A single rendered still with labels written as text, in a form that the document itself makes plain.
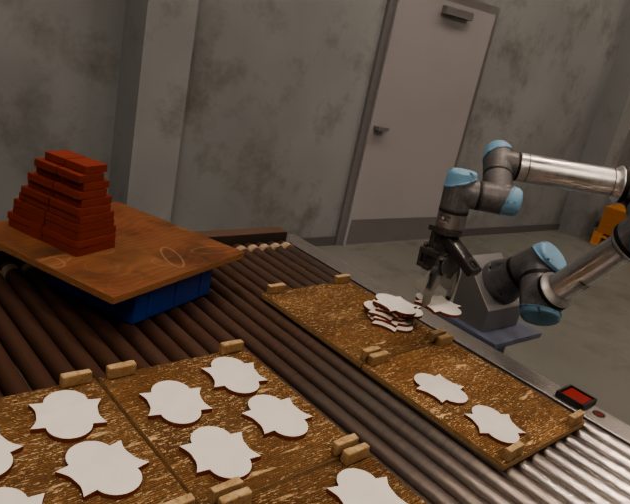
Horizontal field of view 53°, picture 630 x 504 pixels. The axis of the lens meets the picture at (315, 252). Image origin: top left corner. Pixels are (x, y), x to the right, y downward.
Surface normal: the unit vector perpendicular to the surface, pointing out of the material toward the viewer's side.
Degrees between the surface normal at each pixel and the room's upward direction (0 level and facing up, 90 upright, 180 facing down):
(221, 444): 0
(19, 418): 0
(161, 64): 90
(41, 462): 0
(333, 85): 90
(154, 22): 90
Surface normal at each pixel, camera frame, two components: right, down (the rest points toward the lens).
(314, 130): 0.61, 0.37
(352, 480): 0.20, -0.92
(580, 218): -0.77, 0.06
